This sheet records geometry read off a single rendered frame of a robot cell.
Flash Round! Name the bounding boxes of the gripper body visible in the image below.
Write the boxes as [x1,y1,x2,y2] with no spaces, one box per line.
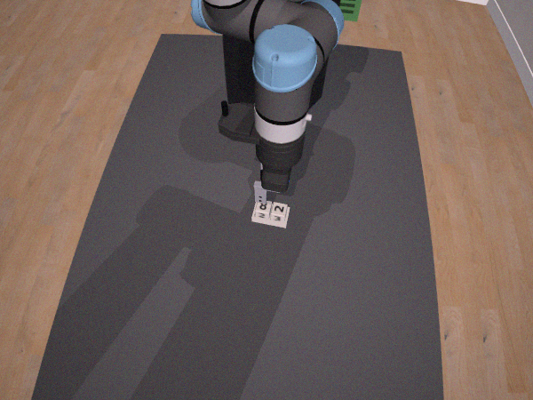
[218,100,312,193]

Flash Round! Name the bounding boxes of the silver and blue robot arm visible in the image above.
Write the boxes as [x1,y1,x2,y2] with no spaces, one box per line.
[191,0,344,125]

